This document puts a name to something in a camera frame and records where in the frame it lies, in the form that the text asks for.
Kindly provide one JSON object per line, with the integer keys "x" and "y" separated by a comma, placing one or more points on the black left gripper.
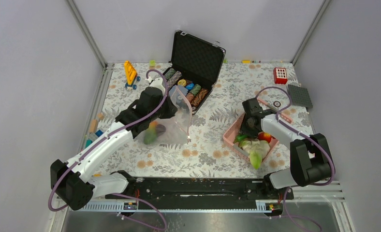
{"x": 171, "y": 109}

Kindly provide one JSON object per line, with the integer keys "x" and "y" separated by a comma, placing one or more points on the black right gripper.
{"x": 244, "y": 131}

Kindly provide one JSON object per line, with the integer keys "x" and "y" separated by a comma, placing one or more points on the green toy pepper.
{"x": 240, "y": 138}

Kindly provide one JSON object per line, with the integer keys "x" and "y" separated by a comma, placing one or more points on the green orange toy mango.
{"x": 151, "y": 133}

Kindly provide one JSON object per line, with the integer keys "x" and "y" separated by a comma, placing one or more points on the clear pink zip top bag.
{"x": 177, "y": 127}

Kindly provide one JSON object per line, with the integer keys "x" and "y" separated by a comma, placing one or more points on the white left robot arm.
{"x": 73, "y": 180}

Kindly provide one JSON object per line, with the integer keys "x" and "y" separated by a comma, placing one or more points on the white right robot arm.
{"x": 310, "y": 157}

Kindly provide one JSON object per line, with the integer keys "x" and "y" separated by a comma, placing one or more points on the yellow toy ladder cart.
{"x": 131, "y": 76}

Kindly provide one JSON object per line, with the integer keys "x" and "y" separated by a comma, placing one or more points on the green toy leaf vegetable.
{"x": 255, "y": 158}

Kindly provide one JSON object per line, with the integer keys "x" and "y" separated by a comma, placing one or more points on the loose poker chip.
{"x": 276, "y": 103}

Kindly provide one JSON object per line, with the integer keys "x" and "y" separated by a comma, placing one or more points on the grey building baseplate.
{"x": 299, "y": 96}

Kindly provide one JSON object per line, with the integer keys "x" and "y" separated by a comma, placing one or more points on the black poker chip case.
{"x": 198, "y": 60}

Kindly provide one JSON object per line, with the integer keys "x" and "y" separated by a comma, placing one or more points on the red toy block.
{"x": 280, "y": 75}

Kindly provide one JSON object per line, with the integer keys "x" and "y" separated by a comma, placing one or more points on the blue toy block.
{"x": 92, "y": 136}

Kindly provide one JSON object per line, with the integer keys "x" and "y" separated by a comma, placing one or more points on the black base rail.
{"x": 203, "y": 193}

